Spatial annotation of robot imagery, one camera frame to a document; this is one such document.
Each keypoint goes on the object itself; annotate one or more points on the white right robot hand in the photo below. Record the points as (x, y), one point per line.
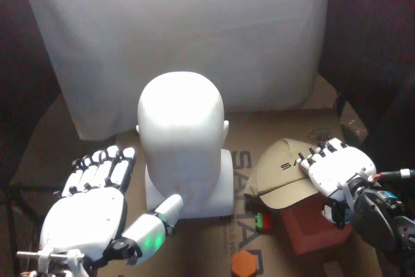
(343, 166)

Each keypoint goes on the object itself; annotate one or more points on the beige baseball cap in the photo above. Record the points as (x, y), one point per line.
(279, 186)

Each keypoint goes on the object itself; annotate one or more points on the large orange-red block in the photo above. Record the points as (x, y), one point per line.
(308, 228)

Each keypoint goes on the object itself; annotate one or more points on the red and green block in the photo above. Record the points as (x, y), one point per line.
(263, 222)

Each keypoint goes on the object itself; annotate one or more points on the orange hexagon block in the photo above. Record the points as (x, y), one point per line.
(244, 265)

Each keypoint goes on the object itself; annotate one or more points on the brown cardboard box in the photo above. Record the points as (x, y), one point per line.
(207, 248)

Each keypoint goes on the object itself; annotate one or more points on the white mannequin head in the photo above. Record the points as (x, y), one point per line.
(181, 134)

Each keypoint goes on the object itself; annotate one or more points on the white cloth backdrop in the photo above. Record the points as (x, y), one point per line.
(178, 30)

